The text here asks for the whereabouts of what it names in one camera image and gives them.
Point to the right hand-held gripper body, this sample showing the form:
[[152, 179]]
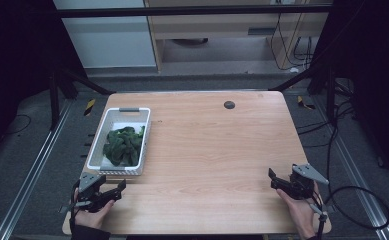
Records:
[[302, 181]]

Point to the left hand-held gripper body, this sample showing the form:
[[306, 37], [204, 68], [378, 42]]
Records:
[[89, 181]]

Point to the white plastic basket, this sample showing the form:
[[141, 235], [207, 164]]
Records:
[[97, 151]]

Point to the dark green cloth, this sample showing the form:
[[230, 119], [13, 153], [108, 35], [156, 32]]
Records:
[[123, 146]]

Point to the person's left hand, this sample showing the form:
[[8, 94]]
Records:
[[93, 217]]

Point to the person's right hand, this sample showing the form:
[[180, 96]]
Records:
[[300, 213]]

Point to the yellow black striped tape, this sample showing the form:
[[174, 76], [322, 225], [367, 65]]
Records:
[[304, 103], [89, 107]]

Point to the black metal stand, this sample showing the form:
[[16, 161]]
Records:
[[330, 93], [54, 100]]

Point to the white plug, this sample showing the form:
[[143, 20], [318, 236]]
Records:
[[294, 70]]

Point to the white cabinet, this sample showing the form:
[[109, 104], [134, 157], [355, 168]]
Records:
[[108, 43]]

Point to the light wooden desk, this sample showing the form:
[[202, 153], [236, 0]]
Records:
[[215, 30]]

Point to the aluminium floor rail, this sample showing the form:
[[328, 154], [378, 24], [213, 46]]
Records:
[[32, 173], [358, 180]]

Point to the black horizontal frame bar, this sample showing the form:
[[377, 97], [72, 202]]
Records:
[[182, 12]]

